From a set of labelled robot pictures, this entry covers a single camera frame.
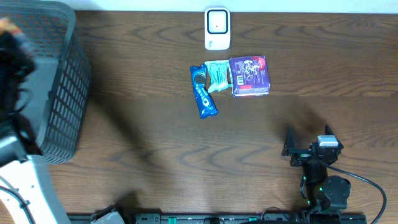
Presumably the blue Oreo cookie pack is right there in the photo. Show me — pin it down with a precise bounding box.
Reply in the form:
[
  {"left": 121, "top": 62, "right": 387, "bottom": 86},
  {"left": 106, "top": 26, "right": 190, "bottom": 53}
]
[{"left": 190, "top": 65, "right": 218, "bottom": 119}]

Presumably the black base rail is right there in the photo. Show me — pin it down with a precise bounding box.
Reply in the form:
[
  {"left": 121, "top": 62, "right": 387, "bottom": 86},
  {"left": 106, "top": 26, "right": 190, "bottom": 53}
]
[{"left": 122, "top": 212, "right": 367, "bottom": 224}]

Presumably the small orange snack box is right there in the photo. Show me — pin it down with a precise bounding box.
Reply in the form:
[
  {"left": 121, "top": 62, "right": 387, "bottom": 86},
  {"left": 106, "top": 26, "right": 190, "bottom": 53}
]
[{"left": 1, "top": 17, "right": 28, "bottom": 45}]

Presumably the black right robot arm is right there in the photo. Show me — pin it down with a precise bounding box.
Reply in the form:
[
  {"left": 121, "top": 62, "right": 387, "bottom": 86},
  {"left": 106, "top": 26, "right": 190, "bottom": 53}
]
[{"left": 282, "top": 126, "right": 351, "bottom": 212}]

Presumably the purple snack box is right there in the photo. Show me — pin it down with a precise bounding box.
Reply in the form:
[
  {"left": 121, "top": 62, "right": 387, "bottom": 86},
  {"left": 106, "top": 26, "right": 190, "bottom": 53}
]
[{"left": 229, "top": 55, "right": 271, "bottom": 97}]

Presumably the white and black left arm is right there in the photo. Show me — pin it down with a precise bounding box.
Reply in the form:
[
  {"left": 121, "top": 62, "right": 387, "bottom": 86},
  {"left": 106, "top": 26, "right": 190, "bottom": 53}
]
[{"left": 1, "top": 31, "right": 125, "bottom": 224}]

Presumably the grey plastic mesh basket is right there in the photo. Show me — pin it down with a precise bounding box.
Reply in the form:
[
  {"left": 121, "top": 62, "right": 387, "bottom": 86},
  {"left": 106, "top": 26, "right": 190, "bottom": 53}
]
[{"left": 1, "top": 1, "right": 92, "bottom": 164}]

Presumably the mint green snack packet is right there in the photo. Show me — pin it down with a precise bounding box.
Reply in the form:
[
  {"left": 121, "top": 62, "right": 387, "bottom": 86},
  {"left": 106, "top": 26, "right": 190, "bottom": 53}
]
[{"left": 205, "top": 60, "right": 233, "bottom": 93}]

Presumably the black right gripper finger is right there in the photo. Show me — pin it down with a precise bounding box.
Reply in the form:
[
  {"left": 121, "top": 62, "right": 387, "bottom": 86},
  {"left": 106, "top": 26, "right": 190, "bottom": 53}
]
[
  {"left": 281, "top": 126, "right": 295, "bottom": 156},
  {"left": 325, "top": 124, "right": 344, "bottom": 149}
]

